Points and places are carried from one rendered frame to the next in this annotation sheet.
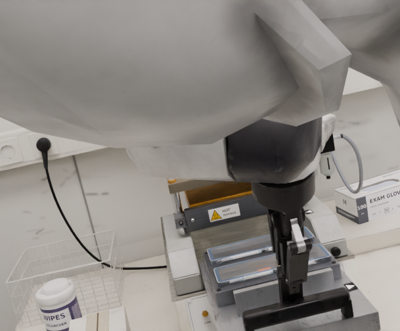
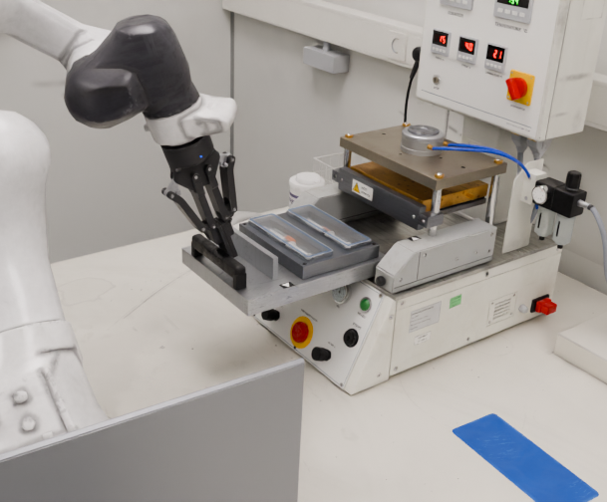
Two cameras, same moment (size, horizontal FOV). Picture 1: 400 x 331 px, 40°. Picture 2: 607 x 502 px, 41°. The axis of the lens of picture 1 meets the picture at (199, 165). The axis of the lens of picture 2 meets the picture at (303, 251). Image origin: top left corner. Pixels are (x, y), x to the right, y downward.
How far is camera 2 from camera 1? 1.20 m
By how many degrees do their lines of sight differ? 54
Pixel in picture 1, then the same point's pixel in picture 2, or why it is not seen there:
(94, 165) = not seen: hidden behind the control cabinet
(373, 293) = (476, 380)
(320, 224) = (395, 252)
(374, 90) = not seen: outside the picture
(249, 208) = (379, 200)
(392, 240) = not seen: outside the picture
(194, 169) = not seen: hidden behind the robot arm
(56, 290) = (300, 180)
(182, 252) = (309, 196)
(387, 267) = (545, 384)
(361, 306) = (254, 292)
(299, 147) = (75, 106)
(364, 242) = (577, 352)
